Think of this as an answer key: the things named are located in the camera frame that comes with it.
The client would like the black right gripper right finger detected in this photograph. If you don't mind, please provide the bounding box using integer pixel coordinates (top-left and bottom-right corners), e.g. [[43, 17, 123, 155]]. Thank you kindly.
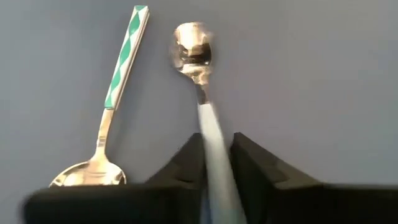
[[231, 132, 398, 224]]

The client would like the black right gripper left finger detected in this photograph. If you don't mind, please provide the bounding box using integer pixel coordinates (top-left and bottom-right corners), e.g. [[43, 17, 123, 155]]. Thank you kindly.
[[21, 133, 208, 224]]

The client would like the green white handled spoon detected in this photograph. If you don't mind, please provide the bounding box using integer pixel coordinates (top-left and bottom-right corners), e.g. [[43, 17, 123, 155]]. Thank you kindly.
[[49, 5, 150, 187]]

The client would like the light blue handled spoon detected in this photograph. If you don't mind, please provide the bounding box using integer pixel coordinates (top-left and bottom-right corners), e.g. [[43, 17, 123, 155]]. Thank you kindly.
[[169, 21, 248, 224]]

